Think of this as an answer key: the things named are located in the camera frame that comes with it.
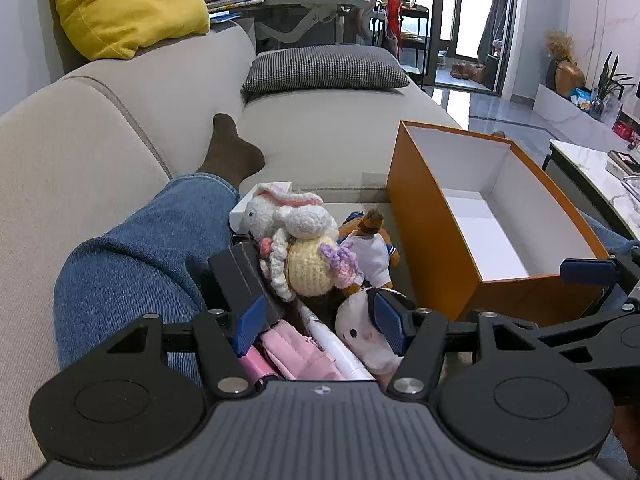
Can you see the pink fabric pouch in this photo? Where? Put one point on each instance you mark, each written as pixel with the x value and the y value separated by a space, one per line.
pixel 295 355

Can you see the black metal rack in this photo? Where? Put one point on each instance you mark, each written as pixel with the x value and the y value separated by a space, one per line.
pixel 417 10

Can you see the orange cardboard box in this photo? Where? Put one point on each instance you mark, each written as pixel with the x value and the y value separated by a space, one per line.
pixel 430 230

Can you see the blue snack packet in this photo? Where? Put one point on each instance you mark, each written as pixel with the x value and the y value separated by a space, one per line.
pixel 581 97

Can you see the houndstooth cushion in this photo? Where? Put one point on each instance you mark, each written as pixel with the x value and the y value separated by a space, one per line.
pixel 325 67

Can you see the white low cabinet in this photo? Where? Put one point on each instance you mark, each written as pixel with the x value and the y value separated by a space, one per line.
pixel 555 107

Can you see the dried flowers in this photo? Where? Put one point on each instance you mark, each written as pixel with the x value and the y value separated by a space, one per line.
pixel 560 45

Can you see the yellow pillow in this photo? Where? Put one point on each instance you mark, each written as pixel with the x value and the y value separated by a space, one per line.
pixel 120 5

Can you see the person's left leg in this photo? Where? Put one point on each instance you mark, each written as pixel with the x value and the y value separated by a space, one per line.
pixel 130 260

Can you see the brown shoe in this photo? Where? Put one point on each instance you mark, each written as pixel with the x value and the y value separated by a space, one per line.
pixel 458 71
pixel 476 74

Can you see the bronze vase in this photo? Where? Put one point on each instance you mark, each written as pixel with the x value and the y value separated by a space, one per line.
pixel 570 80

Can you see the white crochet bunny doll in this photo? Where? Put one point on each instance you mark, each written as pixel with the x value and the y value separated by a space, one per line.
pixel 300 220

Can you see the white plush toy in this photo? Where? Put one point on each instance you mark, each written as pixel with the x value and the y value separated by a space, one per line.
pixel 357 332

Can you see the green potted plant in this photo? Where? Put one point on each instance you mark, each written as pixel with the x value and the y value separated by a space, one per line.
pixel 611 77

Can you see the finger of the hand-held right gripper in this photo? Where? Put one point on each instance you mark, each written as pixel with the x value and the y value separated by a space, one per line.
pixel 587 271

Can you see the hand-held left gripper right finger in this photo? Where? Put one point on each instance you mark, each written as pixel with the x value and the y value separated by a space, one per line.
pixel 387 322

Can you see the white long packet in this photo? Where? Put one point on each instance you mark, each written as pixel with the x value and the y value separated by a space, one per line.
pixel 335 347

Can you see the dark book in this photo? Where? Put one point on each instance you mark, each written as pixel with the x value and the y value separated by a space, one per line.
pixel 625 162

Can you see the red bag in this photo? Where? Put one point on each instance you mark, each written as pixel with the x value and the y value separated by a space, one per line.
pixel 395 15

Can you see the brown bear doll sailor outfit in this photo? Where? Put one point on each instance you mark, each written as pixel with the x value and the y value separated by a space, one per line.
pixel 367 255

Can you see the beige sofa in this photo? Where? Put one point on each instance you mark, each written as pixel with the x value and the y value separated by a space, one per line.
pixel 100 125

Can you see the white box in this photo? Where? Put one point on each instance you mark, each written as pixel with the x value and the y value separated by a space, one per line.
pixel 239 215

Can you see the person's right leg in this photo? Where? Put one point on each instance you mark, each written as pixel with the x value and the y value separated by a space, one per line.
pixel 612 242

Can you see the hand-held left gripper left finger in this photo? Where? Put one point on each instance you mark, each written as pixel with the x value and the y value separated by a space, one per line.
pixel 250 322

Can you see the person's leg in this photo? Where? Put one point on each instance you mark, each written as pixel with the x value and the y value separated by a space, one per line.
pixel 130 260
pixel 612 242

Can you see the grey desk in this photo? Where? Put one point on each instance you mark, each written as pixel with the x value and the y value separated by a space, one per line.
pixel 300 4

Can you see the glass balcony door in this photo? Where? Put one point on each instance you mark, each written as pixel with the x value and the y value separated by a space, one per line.
pixel 470 25

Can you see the grey curtain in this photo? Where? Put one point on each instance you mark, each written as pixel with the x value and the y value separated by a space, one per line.
pixel 495 10

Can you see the marble coffee table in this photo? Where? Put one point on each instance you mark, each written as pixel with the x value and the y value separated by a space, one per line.
pixel 585 160

